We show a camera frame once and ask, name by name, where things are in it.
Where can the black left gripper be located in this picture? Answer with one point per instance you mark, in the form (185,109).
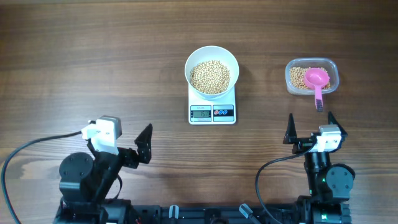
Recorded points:
(132,160)

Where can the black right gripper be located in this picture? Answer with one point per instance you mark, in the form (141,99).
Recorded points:
(303,144)

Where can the pink measuring scoop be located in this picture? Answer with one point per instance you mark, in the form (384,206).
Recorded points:
(315,79)

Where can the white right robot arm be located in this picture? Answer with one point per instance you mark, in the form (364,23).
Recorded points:
(329,184)

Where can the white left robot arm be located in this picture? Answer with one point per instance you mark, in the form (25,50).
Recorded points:
(86,181)

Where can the white digital kitchen scale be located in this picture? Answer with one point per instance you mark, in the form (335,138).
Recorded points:
(219,110)

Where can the soybeans in white bowl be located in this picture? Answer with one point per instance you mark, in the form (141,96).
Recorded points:
(210,77)

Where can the white bowl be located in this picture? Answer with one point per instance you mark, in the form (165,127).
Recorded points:
(212,52)

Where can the clear plastic container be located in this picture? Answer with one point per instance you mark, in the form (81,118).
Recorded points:
(329,65)

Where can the pile of soybeans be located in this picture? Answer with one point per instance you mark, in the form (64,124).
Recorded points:
(297,75)

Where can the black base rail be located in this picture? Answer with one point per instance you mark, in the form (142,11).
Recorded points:
(154,214)

